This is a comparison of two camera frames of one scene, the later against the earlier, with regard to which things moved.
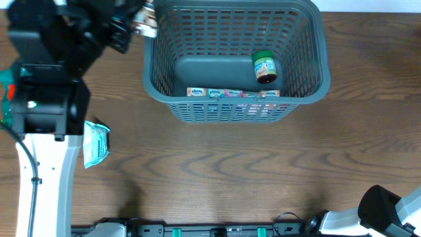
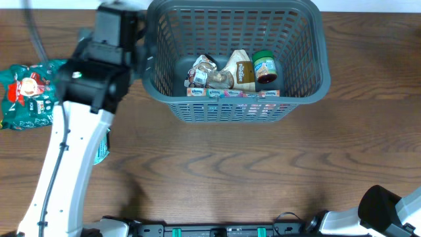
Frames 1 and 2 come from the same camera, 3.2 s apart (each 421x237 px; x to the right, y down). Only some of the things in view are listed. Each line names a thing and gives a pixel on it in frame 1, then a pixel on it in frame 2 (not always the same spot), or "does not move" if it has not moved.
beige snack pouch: (146, 20) -> (239, 74)
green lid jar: (265, 66) does not move
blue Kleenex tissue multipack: (214, 93) does not move
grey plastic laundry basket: (212, 43) does not move
